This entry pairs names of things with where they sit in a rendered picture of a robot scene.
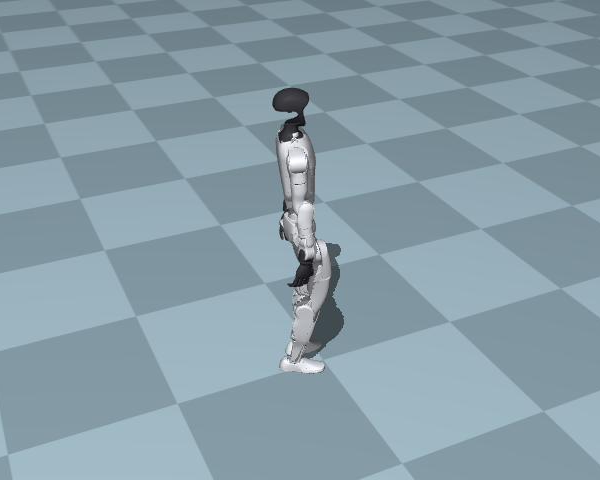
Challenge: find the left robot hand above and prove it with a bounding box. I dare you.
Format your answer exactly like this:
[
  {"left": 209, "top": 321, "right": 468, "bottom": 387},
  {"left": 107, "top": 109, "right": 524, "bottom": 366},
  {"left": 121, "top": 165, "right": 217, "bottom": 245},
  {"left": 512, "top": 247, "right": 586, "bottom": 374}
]
[{"left": 279, "top": 199, "right": 289, "bottom": 241}]

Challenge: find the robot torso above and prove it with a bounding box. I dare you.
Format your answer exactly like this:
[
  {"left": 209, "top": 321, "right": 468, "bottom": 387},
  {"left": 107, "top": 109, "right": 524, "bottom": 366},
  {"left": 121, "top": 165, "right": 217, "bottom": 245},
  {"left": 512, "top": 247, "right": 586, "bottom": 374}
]
[{"left": 276, "top": 126, "right": 316, "bottom": 247}]

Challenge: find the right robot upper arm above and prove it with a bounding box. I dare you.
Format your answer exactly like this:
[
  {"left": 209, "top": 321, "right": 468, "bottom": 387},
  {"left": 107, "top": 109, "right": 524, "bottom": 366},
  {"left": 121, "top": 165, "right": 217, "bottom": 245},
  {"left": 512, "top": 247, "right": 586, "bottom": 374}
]
[{"left": 286, "top": 148, "right": 314, "bottom": 216}]

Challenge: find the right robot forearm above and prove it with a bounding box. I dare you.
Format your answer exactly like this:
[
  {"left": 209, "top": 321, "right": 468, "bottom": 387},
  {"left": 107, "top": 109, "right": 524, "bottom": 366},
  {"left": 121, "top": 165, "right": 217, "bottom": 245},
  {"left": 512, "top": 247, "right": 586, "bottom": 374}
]
[{"left": 295, "top": 204, "right": 315, "bottom": 261}]

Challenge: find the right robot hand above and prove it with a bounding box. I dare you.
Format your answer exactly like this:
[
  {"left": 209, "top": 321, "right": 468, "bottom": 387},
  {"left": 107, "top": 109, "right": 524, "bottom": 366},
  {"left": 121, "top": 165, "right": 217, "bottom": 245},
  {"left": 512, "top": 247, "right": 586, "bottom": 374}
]
[{"left": 287, "top": 249, "right": 314, "bottom": 287}]

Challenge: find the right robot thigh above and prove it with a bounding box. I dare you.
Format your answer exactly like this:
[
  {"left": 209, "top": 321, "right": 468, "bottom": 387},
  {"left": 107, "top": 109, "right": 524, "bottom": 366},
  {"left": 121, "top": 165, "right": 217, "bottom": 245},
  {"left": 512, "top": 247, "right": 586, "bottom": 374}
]
[{"left": 294, "top": 239, "right": 332, "bottom": 316}]

